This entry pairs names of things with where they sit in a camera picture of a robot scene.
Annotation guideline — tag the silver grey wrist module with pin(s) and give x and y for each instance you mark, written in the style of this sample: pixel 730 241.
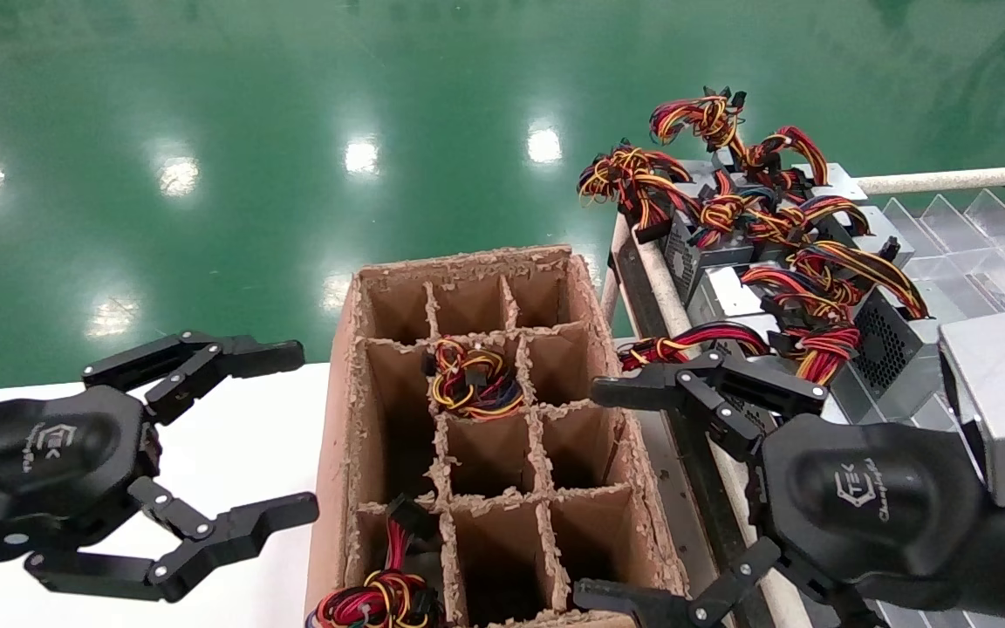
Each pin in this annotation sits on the silver grey wrist module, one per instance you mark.
pixel 1000 392

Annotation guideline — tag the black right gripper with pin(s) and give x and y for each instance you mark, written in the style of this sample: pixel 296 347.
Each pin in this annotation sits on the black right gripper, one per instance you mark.
pixel 869 506

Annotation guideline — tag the white pipe rail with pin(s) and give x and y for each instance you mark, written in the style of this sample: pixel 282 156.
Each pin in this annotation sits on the white pipe rail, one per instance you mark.
pixel 930 181
pixel 673 288

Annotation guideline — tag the cardboard cell divider insert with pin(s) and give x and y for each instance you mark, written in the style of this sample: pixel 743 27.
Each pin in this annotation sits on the cardboard cell divider insert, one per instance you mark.
pixel 489 501

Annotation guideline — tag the white pipe leg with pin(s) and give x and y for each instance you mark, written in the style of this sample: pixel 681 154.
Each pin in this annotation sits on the white pipe leg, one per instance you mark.
pixel 611 296

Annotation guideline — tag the clear acrylic divider tray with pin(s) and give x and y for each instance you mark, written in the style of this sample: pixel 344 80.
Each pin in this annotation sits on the clear acrylic divider tray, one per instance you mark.
pixel 965 253

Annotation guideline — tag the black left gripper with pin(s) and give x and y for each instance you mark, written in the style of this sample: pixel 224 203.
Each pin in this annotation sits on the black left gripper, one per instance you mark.
pixel 40 462

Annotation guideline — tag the brown cardboard box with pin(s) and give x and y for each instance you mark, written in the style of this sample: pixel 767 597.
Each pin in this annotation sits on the brown cardboard box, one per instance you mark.
pixel 337 488

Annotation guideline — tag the dark grey rack shelf board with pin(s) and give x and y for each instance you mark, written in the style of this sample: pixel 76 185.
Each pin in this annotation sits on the dark grey rack shelf board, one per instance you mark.
pixel 645 288

